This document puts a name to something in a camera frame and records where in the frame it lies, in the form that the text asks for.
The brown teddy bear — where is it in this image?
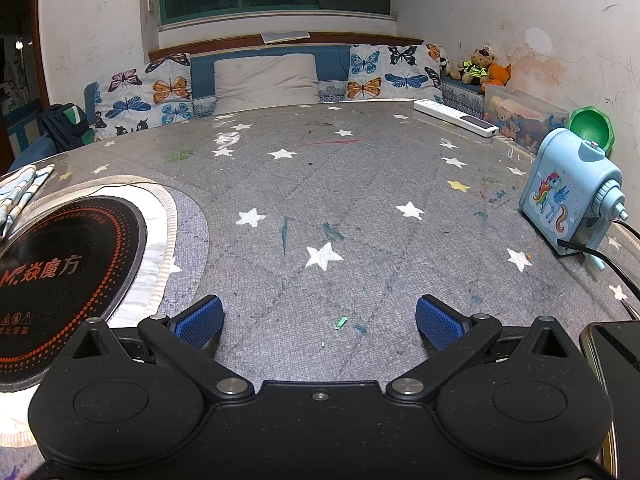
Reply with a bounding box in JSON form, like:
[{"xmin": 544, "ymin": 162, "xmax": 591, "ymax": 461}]
[{"xmin": 460, "ymin": 46, "xmax": 497, "ymax": 86}]

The green bowl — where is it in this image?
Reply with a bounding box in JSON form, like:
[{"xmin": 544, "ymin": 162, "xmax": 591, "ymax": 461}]
[{"xmin": 567, "ymin": 106, "xmax": 614, "ymax": 156}]

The grey star tablecloth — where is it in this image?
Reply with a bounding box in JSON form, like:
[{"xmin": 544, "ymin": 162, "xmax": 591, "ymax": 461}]
[{"xmin": 0, "ymin": 99, "xmax": 640, "ymax": 461}]

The black cable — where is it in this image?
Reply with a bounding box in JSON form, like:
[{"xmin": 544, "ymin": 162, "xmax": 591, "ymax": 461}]
[{"xmin": 556, "ymin": 217, "xmax": 640, "ymax": 306}]

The blue unicorn pencil sharpener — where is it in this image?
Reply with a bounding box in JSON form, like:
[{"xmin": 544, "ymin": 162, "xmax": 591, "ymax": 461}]
[{"xmin": 517, "ymin": 127, "xmax": 631, "ymax": 272}]

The butterfly print cushion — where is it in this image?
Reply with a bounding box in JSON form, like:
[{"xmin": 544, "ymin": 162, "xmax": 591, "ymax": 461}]
[
  {"xmin": 94, "ymin": 52, "xmax": 195, "ymax": 142},
  {"xmin": 347, "ymin": 44, "xmax": 443, "ymax": 101}
]

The clear plastic storage box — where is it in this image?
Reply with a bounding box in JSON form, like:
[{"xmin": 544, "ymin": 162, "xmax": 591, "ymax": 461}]
[{"xmin": 482, "ymin": 85, "xmax": 571, "ymax": 154}]

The blue upholstered bench sofa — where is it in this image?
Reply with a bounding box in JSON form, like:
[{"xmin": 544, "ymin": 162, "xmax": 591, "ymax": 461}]
[{"xmin": 82, "ymin": 35, "xmax": 486, "ymax": 143}]

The orange plush toy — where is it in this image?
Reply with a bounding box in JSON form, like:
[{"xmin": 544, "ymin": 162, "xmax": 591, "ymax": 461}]
[{"xmin": 482, "ymin": 62, "xmax": 512, "ymax": 94}]

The book on window sill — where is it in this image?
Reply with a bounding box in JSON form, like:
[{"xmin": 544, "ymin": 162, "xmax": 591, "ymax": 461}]
[{"xmin": 260, "ymin": 31, "xmax": 312, "ymax": 45}]

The grey pillow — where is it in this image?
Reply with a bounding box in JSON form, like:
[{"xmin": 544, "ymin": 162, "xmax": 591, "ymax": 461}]
[{"xmin": 212, "ymin": 53, "xmax": 321, "ymax": 116}]

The blue striped knit garment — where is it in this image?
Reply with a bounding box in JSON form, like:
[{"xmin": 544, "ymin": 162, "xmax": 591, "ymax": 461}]
[{"xmin": 0, "ymin": 164, "xmax": 56, "ymax": 241}]

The smartphone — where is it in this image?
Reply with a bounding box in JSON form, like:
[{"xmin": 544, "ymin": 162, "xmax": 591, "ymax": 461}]
[{"xmin": 580, "ymin": 321, "xmax": 640, "ymax": 480}]

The dark backpack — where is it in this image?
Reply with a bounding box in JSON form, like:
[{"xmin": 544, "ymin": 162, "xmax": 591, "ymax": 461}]
[{"xmin": 40, "ymin": 103, "xmax": 96, "ymax": 155}]

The black round induction cooktop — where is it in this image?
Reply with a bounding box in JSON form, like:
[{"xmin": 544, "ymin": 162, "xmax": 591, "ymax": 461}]
[{"xmin": 0, "ymin": 197, "xmax": 149, "ymax": 394}]

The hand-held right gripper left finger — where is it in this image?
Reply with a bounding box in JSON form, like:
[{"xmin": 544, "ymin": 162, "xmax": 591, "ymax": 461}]
[{"xmin": 64, "ymin": 295, "xmax": 254, "ymax": 402}]

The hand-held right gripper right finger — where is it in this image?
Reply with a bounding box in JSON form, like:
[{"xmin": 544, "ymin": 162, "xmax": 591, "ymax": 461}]
[{"xmin": 385, "ymin": 294, "xmax": 576, "ymax": 403}]

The white power strip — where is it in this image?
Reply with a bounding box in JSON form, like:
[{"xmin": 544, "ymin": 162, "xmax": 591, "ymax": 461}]
[{"xmin": 414, "ymin": 99, "xmax": 500, "ymax": 139}]

